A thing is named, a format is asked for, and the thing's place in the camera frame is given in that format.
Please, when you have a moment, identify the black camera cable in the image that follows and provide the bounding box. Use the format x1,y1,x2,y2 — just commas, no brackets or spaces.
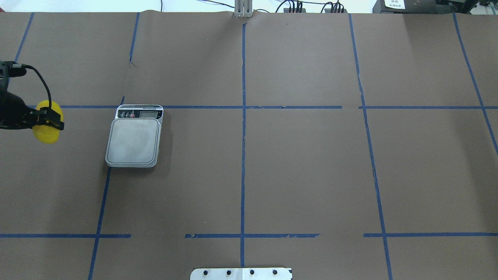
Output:
21,64,53,111

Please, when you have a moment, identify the silver digital kitchen scale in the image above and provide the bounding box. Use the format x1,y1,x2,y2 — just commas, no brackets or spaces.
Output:
105,104,163,168

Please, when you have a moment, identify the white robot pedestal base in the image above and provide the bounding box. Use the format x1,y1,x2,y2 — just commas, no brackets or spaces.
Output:
190,268,293,280

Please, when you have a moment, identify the yellow mango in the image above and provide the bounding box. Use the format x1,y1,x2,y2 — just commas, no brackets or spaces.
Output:
32,101,64,144

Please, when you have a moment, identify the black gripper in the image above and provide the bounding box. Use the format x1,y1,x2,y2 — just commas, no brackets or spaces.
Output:
0,91,65,131

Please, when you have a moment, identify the far orange black hub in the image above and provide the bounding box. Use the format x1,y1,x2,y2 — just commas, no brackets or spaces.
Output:
278,0,305,14

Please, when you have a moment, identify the black desktop computer box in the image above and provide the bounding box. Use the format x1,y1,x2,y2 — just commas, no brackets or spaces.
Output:
372,0,479,14

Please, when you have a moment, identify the orange black hub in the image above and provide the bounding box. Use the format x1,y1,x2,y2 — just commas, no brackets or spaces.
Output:
320,0,347,14
278,0,305,14

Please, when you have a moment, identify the aluminium frame post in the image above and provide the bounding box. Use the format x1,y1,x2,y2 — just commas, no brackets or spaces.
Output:
234,0,254,18

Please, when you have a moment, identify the near orange black hub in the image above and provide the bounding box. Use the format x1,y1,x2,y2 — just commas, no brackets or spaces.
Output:
320,0,347,14

